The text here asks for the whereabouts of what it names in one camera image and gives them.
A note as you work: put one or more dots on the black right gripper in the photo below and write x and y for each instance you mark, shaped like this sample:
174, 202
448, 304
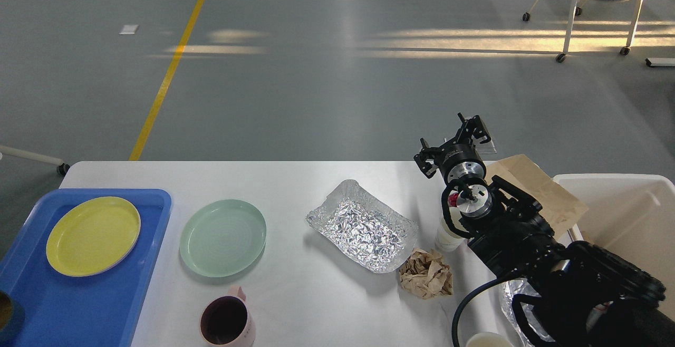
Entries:
456, 161

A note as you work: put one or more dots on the light green plate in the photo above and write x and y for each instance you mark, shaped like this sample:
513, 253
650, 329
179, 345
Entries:
223, 238

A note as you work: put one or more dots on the pink mug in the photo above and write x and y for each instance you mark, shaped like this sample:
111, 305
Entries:
227, 321

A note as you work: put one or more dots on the teal mug yellow inside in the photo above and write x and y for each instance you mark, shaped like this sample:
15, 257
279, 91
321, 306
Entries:
12, 318

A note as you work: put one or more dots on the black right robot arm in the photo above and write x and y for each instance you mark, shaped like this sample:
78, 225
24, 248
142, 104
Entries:
586, 295

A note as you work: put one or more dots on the white paper cup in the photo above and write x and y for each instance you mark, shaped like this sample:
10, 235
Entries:
446, 241

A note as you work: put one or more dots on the aluminium foil tray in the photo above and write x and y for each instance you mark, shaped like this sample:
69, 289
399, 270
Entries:
364, 229

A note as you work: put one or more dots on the brown paper bag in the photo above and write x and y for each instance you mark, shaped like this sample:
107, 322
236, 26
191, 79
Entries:
561, 209

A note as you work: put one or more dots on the crumpled brown paper ball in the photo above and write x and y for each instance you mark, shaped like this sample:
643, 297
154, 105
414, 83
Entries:
426, 275

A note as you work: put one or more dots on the white plastic bin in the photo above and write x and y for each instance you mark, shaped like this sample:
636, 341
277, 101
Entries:
631, 215

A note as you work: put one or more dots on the white cup bottom edge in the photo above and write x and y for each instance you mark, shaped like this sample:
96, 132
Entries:
488, 339

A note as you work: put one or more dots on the white bar on floor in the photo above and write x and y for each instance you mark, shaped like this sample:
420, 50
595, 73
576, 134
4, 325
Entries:
660, 62

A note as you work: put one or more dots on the white paper on floor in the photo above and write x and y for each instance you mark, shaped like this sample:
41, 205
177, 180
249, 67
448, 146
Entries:
129, 29

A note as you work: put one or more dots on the yellow plate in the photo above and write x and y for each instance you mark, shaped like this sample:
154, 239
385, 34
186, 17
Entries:
93, 237

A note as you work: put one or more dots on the blue plastic tray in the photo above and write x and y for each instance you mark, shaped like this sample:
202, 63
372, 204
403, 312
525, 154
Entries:
100, 310

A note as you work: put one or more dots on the white leg with caster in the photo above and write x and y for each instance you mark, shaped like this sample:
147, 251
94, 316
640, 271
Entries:
61, 166

